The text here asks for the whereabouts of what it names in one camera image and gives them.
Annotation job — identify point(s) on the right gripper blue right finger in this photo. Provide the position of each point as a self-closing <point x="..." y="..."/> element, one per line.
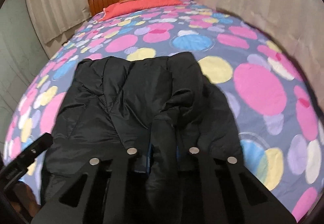
<point x="224" y="191"/>

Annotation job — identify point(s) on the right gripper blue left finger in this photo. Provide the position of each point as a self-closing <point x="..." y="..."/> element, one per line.
<point x="107" y="185"/>

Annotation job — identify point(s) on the black quilted puffer jacket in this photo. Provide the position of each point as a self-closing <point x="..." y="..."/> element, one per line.
<point x="161" y="106"/>

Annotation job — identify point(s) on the person's left hand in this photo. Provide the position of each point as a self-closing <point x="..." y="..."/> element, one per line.
<point x="22" y="197"/>

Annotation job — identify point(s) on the colourful polka dot bedspread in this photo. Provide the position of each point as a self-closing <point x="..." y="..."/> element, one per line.
<point x="275" y="109"/>

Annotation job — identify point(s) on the frosted glass wardrobe door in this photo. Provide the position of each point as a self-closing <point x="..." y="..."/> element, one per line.
<point x="22" y="57"/>

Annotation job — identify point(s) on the red quilted pillow blanket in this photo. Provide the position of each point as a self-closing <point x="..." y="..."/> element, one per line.
<point x="119" y="9"/>

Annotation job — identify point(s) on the right beige striped curtain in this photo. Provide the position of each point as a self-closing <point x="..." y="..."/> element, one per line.
<point x="296" y="24"/>

